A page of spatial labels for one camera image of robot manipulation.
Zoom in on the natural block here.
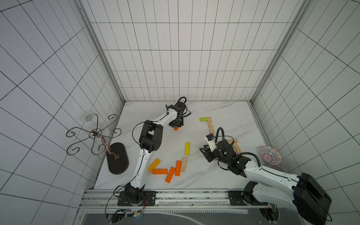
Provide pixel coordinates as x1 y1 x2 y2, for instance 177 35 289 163
228 139 238 144
209 126 216 135
181 157 188 172

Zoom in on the yellow-green block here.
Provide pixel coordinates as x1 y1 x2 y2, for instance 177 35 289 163
185 142 190 156

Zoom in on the natural block diagonal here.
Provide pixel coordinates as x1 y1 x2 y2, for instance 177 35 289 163
207 117 213 128
232 142 242 154

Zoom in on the long orange block bottom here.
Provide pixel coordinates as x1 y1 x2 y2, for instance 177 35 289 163
165 167 176 183

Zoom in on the orange block horizontal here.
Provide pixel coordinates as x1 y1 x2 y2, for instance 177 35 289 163
152 169 168 175

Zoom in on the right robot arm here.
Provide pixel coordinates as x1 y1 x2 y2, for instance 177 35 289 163
199 127 332 225

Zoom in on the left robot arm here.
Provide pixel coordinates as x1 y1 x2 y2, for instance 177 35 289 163
119 97 191 205

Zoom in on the yellow-orange wooden block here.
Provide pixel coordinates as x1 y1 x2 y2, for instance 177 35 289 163
148 158 161 173

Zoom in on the patterned red blue plate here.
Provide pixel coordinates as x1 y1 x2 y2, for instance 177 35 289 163
260 146 282 165

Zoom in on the lilac bowl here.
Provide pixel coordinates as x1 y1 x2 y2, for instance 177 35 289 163
268 165 285 172

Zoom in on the dark oval stand base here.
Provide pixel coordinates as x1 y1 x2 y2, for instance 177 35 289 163
106 142 129 175

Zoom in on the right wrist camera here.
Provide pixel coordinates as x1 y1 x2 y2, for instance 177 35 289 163
205 133 216 152

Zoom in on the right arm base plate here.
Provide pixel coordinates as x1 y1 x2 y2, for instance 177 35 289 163
228 190 268 206

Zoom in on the aluminium mounting rail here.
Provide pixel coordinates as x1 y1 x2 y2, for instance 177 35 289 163
78 189 285 216

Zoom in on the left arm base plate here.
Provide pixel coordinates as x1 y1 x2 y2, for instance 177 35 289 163
117 191 157 206

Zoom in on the ornate metal wire stand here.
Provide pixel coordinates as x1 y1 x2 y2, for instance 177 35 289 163
66 112 118 156

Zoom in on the right base cable bundle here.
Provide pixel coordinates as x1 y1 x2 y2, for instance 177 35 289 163
260 206 280 224

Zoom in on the electronics board with wires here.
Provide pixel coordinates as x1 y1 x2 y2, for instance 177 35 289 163
105 208 144 225

